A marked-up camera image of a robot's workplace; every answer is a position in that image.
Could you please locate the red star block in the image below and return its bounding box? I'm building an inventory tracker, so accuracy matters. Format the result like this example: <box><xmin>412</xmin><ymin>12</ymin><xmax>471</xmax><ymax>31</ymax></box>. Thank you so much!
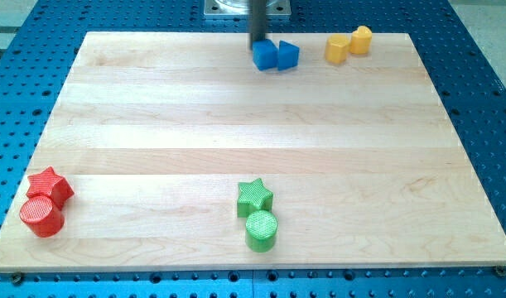
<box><xmin>26</xmin><ymin>166</ymin><xmax>75</xmax><ymax>209</ymax></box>

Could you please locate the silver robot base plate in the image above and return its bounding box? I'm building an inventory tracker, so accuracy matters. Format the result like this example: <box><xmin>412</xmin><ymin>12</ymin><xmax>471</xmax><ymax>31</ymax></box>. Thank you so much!
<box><xmin>203</xmin><ymin>0</ymin><xmax>292</xmax><ymax>19</ymax></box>

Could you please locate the yellow heart block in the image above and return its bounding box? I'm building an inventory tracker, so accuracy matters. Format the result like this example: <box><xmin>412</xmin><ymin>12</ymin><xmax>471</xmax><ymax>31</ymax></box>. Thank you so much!
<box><xmin>349</xmin><ymin>26</ymin><xmax>373</xmax><ymax>55</ymax></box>

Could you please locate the red cylinder block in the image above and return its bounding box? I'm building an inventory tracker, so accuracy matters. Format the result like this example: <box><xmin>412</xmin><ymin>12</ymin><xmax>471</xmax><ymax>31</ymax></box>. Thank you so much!
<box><xmin>19</xmin><ymin>195</ymin><xmax>65</xmax><ymax>238</ymax></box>

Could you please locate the blue triangular block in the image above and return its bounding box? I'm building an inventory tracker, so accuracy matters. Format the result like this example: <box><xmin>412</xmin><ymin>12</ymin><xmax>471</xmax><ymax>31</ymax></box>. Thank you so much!
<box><xmin>277</xmin><ymin>41</ymin><xmax>300</xmax><ymax>71</ymax></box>

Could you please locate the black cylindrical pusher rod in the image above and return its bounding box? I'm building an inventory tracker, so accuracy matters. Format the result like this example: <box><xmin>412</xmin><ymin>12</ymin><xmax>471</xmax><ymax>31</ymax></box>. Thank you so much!
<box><xmin>248</xmin><ymin>0</ymin><xmax>267</xmax><ymax>48</ymax></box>

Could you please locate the light wooden board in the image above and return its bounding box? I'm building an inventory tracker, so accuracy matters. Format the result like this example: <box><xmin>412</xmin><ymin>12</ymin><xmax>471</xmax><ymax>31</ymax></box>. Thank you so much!
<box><xmin>0</xmin><ymin>31</ymin><xmax>506</xmax><ymax>272</ymax></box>

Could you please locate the blue cube block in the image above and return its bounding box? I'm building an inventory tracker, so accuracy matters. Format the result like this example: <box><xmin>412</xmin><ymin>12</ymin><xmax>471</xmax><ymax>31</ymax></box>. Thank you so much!
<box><xmin>253</xmin><ymin>39</ymin><xmax>278</xmax><ymax>71</ymax></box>

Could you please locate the green star block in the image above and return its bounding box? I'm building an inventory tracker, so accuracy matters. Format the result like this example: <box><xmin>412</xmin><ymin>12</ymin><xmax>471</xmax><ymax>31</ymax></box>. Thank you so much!
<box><xmin>237</xmin><ymin>178</ymin><xmax>274</xmax><ymax>218</ymax></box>

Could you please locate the yellow hexagon block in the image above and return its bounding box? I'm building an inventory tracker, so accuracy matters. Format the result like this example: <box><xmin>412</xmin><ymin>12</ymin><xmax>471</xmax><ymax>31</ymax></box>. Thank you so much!
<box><xmin>324</xmin><ymin>34</ymin><xmax>349</xmax><ymax>65</ymax></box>

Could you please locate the green cylinder block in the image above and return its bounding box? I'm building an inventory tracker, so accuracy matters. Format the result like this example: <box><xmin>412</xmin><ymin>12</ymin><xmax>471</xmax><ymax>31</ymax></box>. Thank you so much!
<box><xmin>245</xmin><ymin>210</ymin><xmax>278</xmax><ymax>252</ymax></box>

